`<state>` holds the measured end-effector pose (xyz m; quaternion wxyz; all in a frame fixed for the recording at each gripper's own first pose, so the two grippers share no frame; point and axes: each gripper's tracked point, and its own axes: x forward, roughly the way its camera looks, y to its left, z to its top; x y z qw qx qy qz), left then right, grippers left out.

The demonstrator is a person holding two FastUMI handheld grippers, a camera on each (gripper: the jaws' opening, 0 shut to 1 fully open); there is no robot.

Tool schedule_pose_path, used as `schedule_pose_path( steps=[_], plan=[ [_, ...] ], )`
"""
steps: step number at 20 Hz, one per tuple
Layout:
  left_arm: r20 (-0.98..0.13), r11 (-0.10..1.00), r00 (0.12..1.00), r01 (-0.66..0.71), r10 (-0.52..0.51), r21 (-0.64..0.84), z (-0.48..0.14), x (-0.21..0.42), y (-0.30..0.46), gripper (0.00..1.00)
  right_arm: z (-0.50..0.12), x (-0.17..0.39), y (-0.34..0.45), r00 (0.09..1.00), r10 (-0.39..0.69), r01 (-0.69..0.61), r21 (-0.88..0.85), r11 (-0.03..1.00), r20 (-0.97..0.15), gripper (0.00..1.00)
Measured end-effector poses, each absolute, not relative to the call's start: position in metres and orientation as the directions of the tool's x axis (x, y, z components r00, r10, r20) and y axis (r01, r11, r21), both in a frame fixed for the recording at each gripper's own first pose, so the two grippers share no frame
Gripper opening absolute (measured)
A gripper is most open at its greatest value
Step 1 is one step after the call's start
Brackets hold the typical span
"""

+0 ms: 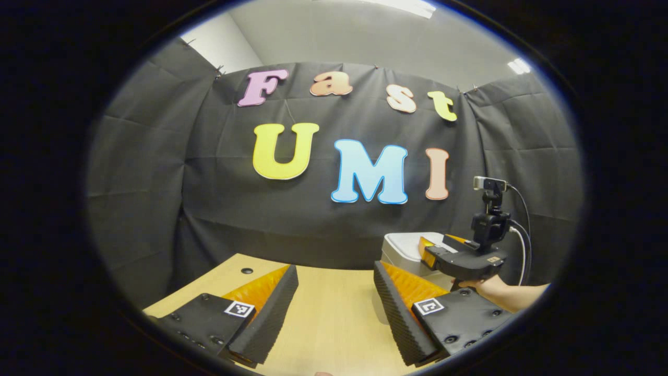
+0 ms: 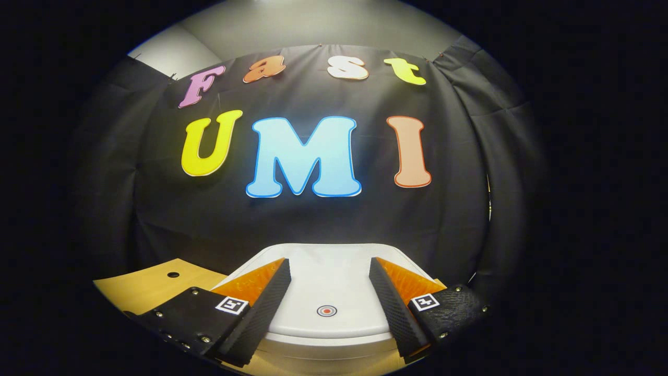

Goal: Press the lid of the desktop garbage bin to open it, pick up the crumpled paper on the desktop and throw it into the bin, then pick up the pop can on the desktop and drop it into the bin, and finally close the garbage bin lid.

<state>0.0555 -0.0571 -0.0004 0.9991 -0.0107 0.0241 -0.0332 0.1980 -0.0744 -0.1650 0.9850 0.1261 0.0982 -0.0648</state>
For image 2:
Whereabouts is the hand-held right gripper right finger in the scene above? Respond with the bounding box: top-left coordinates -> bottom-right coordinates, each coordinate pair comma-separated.
368,257 -> 490,358

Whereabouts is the wooden desktop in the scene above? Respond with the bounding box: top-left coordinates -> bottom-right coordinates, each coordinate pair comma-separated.
93,258 -> 449,376

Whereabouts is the white desktop garbage bin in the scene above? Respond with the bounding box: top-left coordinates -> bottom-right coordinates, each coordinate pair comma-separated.
211,243 -> 449,374

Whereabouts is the black backdrop cloth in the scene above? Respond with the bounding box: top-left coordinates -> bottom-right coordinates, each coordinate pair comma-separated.
68,34 -> 548,293

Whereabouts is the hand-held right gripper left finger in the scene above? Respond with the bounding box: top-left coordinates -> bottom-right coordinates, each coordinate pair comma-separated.
125,257 -> 292,368

